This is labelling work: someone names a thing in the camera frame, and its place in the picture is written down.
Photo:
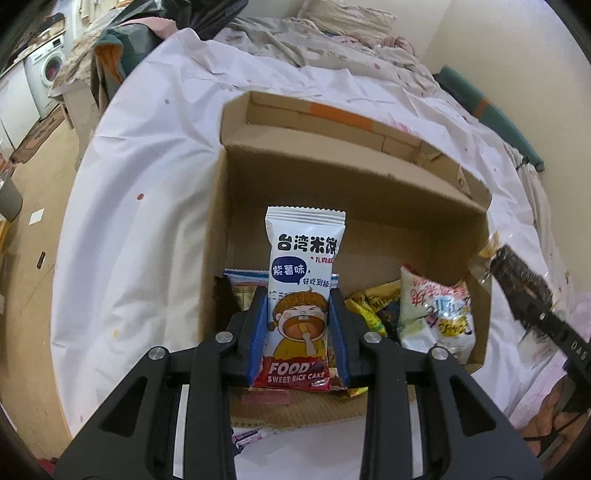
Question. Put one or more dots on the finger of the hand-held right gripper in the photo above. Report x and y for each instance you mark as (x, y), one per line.
(547, 318)

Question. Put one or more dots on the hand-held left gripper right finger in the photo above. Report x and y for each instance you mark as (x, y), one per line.
(338, 337)

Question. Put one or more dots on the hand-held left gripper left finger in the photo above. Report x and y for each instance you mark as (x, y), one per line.
(258, 337)

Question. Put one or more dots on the dark brown snack packet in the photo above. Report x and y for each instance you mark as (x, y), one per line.
(512, 267)

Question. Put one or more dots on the white cartoon rice cake packet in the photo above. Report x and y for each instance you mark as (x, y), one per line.
(300, 258)

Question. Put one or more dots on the cardboard box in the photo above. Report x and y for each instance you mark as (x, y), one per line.
(351, 184)

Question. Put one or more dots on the person's right hand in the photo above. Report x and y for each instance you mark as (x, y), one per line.
(545, 415)

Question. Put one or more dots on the white blue snack packet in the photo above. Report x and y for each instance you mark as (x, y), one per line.
(244, 279)

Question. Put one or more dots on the blue yellow snack packet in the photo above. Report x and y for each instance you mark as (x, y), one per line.
(385, 293)

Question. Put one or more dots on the white red snack packet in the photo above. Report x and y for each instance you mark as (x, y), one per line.
(434, 304)

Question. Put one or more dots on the small purple packet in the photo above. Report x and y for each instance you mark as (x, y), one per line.
(247, 438)

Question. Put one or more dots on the white bed sheet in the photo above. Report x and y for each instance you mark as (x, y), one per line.
(147, 240)

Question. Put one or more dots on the green padded board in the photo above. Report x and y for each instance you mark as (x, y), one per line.
(498, 115)

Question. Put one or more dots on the small black floor item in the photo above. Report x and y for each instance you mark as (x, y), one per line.
(40, 259)

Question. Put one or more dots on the white paper sheet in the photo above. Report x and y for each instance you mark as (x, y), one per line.
(36, 217)

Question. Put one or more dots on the grey trash bin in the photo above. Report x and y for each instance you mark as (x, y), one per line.
(10, 198)

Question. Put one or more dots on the floral quilt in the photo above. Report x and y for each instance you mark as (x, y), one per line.
(300, 50)

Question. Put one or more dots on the brown floor mat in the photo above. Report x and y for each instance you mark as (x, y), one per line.
(37, 138)

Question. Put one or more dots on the green orange clothes pile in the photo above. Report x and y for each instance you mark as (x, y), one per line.
(115, 55)

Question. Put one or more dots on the beige pillow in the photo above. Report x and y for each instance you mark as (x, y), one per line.
(351, 21)

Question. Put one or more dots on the black plastic bag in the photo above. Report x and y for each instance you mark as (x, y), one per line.
(203, 16)

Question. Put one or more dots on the white cabinet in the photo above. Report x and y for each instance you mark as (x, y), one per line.
(16, 110)

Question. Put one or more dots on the white washing machine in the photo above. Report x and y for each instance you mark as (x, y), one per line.
(48, 74)

